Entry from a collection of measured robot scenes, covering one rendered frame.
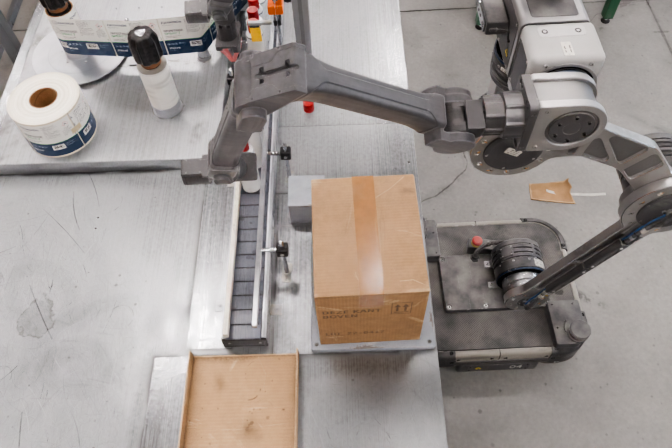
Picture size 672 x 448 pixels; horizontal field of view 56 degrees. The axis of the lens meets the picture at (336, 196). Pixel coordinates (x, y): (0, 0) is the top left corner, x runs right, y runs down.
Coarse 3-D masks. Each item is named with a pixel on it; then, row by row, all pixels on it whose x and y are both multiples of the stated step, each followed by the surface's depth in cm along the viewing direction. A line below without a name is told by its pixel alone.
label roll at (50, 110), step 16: (32, 80) 180; (48, 80) 180; (64, 80) 180; (16, 96) 177; (32, 96) 178; (48, 96) 181; (64, 96) 177; (80, 96) 178; (16, 112) 174; (32, 112) 174; (48, 112) 173; (64, 112) 173; (80, 112) 178; (32, 128) 172; (48, 128) 173; (64, 128) 176; (80, 128) 180; (96, 128) 188; (32, 144) 180; (48, 144) 178; (64, 144) 180; (80, 144) 183
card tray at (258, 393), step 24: (192, 360) 152; (216, 360) 152; (240, 360) 152; (264, 360) 152; (288, 360) 152; (192, 384) 149; (216, 384) 149; (240, 384) 149; (264, 384) 149; (288, 384) 148; (192, 408) 146; (216, 408) 146; (240, 408) 146; (264, 408) 145; (288, 408) 145; (192, 432) 143; (216, 432) 143; (240, 432) 143; (264, 432) 142; (288, 432) 142
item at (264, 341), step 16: (272, 128) 187; (272, 144) 183; (272, 160) 180; (272, 176) 177; (272, 192) 174; (272, 208) 171; (272, 224) 170; (272, 240) 170; (272, 256) 168; (224, 304) 156
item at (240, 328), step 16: (256, 192) 174; (240, 208) 171; (256, 208) 171; (240, 224) 168; (256, 224) 168; (240, 240) 165; (256, 240) 165; (240, 256) 163; (240, 272) 160; (240, 288) 158; (240, 304) 155; (240, 320) 153; (240, 336) 151; (256, 336) 150
